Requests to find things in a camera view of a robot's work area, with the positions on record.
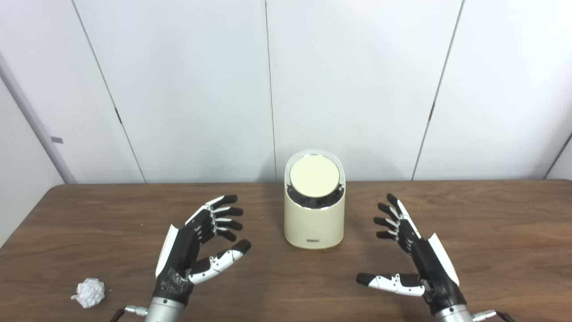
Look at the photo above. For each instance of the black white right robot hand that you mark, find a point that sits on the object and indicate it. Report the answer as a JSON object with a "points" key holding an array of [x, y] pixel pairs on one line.
{"points": [[435, 268]]}

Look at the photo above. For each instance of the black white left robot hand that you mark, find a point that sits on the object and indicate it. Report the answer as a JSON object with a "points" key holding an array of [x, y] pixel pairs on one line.
{"points": [[178, 255]]}

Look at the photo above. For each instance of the white paper ball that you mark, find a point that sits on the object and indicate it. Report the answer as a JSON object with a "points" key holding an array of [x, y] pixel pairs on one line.
{"points": [[89, 293]]}

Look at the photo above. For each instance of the cream-colored round bin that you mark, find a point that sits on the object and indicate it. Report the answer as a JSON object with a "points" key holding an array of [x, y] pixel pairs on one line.
{"points": [[313, 226]]}

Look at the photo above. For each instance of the cream round bin lid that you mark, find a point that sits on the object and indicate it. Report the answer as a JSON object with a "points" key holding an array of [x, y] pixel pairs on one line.
{"points": [[313, 175]]}

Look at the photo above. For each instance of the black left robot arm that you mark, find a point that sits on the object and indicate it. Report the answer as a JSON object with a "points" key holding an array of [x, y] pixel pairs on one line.
{"points": [[165, 312]]}

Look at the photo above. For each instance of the black bin liner bag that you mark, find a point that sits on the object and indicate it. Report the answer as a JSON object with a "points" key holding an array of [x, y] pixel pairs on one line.
{"points": [[313, 202]]}

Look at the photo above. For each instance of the small grey wall tag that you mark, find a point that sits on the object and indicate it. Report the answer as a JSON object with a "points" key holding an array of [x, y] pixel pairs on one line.
{"points": [[56, 140]]}

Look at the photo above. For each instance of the grey wall corner post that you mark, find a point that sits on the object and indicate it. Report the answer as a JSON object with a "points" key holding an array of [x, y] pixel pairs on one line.
{"points": [[35, 120]]}

